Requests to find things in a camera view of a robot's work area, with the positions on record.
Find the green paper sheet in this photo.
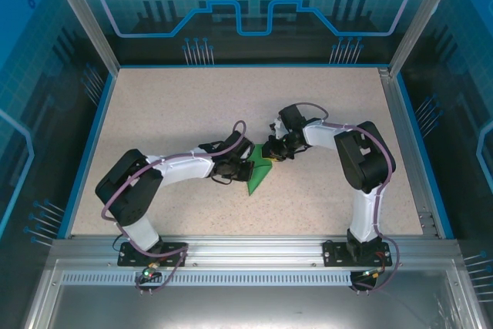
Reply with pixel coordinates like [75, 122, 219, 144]
[246, 143, 275, 196]

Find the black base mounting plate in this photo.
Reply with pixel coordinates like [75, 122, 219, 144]
[321, 240, 391, 268]
[117, 241, 189, 268]

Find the blue table edge strip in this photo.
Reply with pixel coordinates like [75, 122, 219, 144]
[391, 73, 456, 240]
[56, 72, 119, 240]

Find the connector with green LED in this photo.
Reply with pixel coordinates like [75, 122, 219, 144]
[360, 267, 387, 280]
[139, 261, 163, 283]

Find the wide aluminium base rail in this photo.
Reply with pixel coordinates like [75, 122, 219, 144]
[49, 234, 461, 269]

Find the slotted grey cable duct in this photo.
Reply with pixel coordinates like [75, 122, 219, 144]
[60, 270, 357, 288]

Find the aluminium side rail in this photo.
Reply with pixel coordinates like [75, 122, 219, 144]
[378, 68, 443, 238]

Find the steel tray with aluminium frame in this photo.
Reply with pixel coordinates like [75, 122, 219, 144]
[23, 258, 488, 329]

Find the thin black cable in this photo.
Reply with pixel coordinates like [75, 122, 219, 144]
[111, 232, 130, 255]

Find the aluminium corner post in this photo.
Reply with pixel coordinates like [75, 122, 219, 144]
[42, 0, 120, 76]
[387, 0, 467, 78]

